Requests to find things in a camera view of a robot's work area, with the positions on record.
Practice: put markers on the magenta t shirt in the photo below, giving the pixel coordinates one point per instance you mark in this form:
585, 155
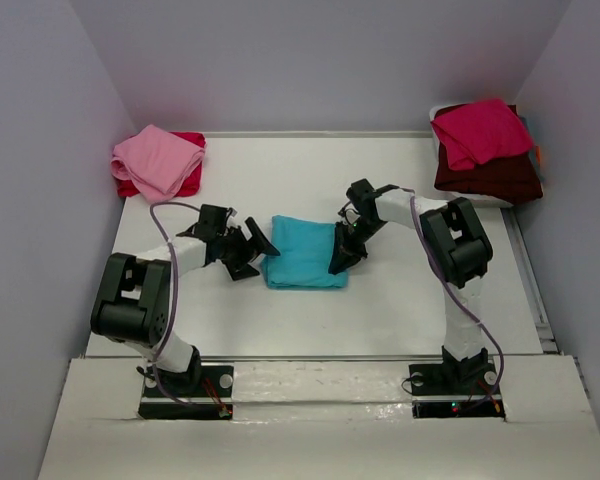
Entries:
477, 133

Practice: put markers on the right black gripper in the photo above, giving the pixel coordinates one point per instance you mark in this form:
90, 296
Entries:
350, 238

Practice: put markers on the pink folded t shirt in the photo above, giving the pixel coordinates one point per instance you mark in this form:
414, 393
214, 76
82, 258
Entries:
152, 162

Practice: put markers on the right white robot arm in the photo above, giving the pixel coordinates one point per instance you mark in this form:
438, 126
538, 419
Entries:
458, 251

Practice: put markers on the dark red t shirt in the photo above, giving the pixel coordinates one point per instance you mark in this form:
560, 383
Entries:
500, 177

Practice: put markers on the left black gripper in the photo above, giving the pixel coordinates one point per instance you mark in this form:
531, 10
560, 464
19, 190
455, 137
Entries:
241, 248

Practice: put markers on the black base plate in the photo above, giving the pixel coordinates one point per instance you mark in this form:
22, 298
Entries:
436, 394
209, 400

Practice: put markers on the red folded t shirt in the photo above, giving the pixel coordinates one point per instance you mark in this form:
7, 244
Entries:
187, 175

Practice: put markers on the turquoise t shirt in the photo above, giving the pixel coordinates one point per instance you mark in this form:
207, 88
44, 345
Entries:
306, 250

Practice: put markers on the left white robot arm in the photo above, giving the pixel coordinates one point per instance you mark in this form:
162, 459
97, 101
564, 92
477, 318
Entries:
136, 302

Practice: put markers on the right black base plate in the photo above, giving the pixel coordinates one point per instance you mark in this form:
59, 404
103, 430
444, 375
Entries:
436, 394

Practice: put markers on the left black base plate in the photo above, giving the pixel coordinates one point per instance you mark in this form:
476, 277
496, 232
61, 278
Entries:
209, 400

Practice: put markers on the white perforated basket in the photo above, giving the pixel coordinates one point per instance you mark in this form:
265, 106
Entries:
472, 200

